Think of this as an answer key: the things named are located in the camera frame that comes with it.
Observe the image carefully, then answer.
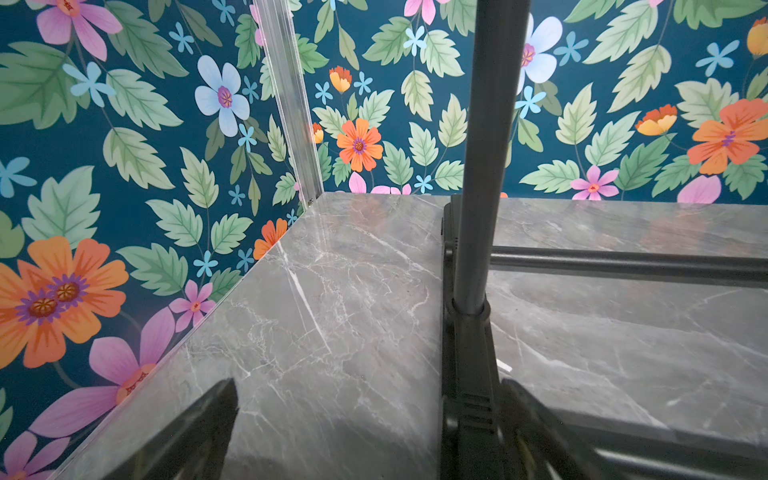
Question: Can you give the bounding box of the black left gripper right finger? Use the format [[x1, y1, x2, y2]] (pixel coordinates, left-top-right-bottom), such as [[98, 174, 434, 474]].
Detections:
[[500, 379, 624, 479]]

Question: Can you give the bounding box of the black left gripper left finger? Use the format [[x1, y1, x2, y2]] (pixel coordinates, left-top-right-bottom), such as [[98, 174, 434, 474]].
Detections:
[[106, 378, 239, 480]]

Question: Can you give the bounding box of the black clothes rack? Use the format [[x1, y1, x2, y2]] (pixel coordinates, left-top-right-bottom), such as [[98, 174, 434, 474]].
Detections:
[[439, 1, 767, 479]]

